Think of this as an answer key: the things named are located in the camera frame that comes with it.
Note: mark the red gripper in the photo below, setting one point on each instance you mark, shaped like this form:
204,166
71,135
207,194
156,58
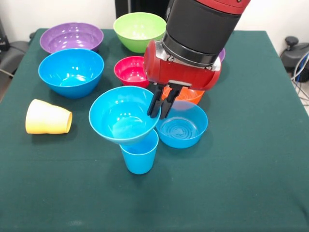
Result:
183,75

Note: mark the orange plastic bowl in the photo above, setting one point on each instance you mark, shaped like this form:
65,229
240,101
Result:
190,95

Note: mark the small blue plastic bowl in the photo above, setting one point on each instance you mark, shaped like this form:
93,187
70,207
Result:
183,137

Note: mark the cyan plastic bowl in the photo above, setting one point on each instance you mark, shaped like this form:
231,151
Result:
120,116

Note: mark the pink plastic bowl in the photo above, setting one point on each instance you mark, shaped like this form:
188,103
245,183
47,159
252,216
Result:
128,72

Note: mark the blue plastic cup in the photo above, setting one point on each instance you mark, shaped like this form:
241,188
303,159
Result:
138,162

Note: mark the purple plastic bowl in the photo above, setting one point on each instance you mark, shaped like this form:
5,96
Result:
72,36
222,55

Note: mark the yellow plastic cup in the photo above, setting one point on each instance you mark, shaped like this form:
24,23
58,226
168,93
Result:
46,118

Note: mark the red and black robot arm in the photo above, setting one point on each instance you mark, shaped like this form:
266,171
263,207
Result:
200,26

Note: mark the green plastic bowl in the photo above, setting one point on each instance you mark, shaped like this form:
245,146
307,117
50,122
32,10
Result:
135,31

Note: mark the large blue plastic bowl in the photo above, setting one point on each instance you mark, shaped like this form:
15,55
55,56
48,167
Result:
70,67

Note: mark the dark green table cloth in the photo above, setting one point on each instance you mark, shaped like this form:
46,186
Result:
144,200

